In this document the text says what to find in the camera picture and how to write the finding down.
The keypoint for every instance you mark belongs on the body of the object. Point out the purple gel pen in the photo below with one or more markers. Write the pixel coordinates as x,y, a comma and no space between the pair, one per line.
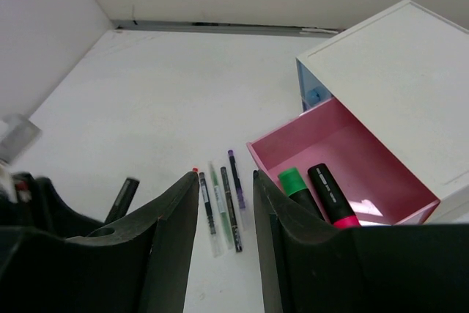
239,190

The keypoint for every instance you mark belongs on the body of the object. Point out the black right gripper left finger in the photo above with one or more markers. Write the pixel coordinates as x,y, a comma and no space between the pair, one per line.
139,263

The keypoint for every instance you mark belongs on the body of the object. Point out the black gold pen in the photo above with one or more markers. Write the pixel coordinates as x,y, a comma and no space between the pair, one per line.
231,211

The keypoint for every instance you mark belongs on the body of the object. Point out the black gel pen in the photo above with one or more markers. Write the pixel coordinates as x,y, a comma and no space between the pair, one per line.
214,231

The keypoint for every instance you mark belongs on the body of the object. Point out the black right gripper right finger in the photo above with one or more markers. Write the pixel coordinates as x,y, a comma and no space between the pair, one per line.
307,265

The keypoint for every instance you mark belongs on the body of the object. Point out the white drawer organizer box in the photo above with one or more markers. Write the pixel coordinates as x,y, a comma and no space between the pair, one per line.
403,73

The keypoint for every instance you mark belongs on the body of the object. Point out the aluminium rail back edge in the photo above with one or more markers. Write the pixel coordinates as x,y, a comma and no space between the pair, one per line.
222,28

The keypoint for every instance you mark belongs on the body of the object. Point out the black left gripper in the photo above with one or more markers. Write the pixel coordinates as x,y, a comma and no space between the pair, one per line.
37,204

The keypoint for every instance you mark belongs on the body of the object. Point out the blue drawer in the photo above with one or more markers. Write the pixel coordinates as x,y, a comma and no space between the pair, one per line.
312,91

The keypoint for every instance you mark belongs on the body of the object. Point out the green gel pen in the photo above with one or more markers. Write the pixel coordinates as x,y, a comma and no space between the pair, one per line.
221,208

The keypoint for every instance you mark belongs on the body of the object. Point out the pink drawer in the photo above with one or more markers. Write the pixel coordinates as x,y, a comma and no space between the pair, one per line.
380,189

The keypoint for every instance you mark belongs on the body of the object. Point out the pink highlighter marker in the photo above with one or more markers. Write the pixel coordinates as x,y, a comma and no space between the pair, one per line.
333,201

